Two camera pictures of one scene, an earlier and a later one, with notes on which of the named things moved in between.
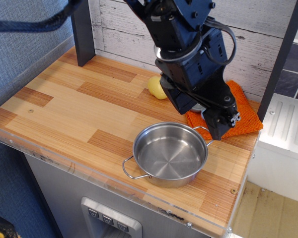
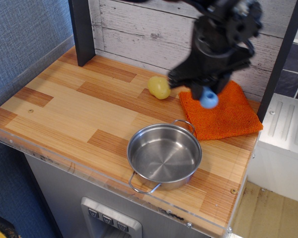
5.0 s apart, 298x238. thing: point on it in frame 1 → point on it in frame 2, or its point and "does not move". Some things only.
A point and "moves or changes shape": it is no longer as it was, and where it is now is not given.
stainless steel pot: x=171 y=153 moves or changes shape
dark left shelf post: x=83 y=32 does not move
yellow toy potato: x=155 y=88 does not move
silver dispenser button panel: x=102 y=221 does not move
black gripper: x=189 y=88 → x=216 y=50
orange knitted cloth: x=249 y=120 does not move
